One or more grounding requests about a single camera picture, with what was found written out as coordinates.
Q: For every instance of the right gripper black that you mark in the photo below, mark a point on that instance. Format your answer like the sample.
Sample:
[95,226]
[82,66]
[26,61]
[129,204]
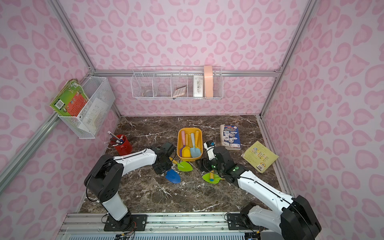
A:
[206,163]

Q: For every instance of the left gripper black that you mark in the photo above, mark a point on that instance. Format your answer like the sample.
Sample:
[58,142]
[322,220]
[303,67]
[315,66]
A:
[165,164]

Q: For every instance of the yellow shovel yellow handle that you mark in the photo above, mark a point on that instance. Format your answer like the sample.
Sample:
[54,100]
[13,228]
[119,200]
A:
[186,151]

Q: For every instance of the light blue shovel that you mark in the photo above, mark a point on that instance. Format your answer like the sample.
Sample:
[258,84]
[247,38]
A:
[195,151]

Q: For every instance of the purple shovel pink handle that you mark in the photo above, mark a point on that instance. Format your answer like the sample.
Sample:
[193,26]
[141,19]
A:
[183,143]

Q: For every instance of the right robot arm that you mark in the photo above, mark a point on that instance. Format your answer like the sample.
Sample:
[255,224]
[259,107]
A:
[291,217]

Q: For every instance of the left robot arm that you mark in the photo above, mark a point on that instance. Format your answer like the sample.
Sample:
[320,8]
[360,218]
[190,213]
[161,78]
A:
[104,179]

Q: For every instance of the yellow plastic storage box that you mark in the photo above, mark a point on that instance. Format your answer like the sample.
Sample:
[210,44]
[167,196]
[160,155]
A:
[199,143]

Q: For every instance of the white box in shelf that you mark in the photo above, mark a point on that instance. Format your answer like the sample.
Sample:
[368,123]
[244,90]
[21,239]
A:
[198,86]

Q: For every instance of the pink box in shelf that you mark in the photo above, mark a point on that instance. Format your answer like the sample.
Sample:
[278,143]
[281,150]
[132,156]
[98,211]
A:
[208,81]

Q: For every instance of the thick blue cover book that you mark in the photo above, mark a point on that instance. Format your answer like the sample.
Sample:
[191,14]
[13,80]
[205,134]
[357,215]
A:
[230,137]

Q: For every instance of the yellow green booklet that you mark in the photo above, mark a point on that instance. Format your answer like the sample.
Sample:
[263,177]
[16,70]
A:
[259,157]

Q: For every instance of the red pen cup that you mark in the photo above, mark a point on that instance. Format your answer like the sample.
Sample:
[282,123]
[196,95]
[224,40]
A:
[121,144]

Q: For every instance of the round metal tin in shelf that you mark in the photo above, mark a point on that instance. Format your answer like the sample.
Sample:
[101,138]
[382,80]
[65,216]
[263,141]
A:
[148,93]

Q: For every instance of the small calculator in shelf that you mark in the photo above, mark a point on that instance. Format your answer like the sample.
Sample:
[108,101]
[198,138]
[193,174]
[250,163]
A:
[179,92]

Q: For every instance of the white paper in basket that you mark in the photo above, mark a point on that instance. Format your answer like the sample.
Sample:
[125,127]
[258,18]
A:
[93,119]

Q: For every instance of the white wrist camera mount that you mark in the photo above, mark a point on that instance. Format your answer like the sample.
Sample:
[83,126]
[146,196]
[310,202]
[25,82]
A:
[209,147]

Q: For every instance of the round green trowel yellow handle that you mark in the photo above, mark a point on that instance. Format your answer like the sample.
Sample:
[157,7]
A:
[212,178]

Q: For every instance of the blue shovel wooden handle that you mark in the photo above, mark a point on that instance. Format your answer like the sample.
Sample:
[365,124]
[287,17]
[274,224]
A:
[173,177]

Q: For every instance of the green pointed trowel yellow handle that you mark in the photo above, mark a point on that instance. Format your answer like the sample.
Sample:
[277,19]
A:
[182,166]

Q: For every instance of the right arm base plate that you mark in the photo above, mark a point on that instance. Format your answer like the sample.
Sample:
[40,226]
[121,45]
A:
[238,221]

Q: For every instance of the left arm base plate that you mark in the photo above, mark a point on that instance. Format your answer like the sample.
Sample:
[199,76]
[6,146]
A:
[126,224]

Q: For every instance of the white wire shelf back wall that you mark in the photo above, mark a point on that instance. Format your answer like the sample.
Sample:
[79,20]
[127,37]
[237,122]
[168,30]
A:
[163,81]

